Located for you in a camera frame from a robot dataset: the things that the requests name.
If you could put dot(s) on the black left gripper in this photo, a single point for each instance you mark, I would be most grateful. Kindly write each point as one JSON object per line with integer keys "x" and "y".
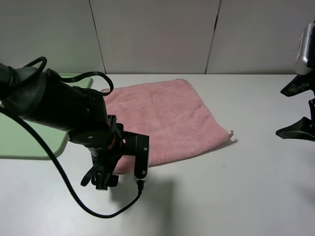
{"x": 105, "y": 144}

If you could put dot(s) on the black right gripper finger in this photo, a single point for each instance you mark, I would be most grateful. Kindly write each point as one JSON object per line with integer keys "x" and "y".
{"x": 304, "y": 129}
{"x": 300, "y": 84}

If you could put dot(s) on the pink fluffy towel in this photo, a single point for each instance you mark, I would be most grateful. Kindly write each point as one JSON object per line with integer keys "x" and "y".
{"x": 172, "y": 114}

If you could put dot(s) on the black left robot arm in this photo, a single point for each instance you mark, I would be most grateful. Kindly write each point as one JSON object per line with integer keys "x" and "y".
{"x": 42, "y": 96}

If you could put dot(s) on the green plastic tray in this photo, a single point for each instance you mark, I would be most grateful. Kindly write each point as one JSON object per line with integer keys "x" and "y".
{"x": 17, "y": 143}

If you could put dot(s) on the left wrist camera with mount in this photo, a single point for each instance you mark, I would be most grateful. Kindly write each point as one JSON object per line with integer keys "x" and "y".
{"x": 137, "y": 145}

